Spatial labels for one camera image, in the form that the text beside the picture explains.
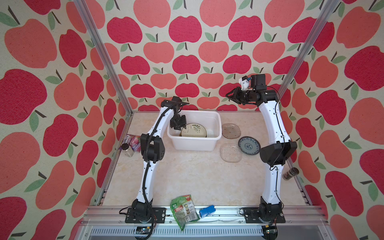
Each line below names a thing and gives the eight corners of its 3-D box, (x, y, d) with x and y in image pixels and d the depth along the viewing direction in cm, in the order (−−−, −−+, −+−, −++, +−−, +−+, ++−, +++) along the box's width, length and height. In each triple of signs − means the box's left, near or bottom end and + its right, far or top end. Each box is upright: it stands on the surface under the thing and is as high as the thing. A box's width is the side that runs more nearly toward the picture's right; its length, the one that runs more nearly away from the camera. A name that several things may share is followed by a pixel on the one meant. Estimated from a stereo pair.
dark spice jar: (283, 180, 88) (293, 174, 79) (280, 174, 90) (289, 167, 82) (290, 180, 88) (300, 174, 79) (287, 174, 90) (297, 167, 82)
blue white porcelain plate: (240, 155, 98) (241, 153, 97) (236, 137, 108) (237, 136, 106) (262, 155, 98) (263, 153, 97) (256, 137, 107) (257, 136, 106)
